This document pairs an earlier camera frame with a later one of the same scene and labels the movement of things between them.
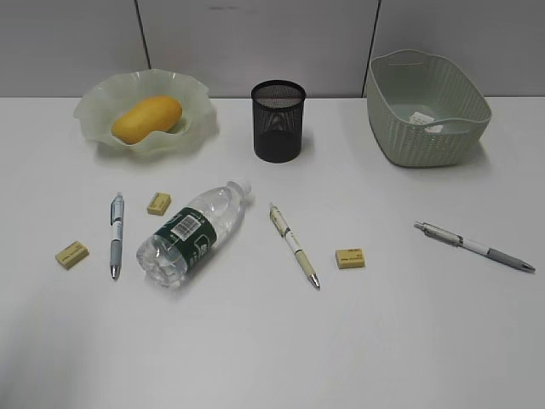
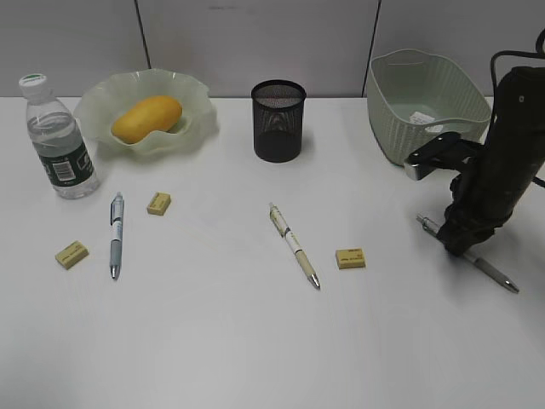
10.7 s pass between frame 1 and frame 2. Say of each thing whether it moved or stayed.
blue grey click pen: stayed
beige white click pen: stayed
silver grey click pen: moved
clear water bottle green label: moved
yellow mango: stayed
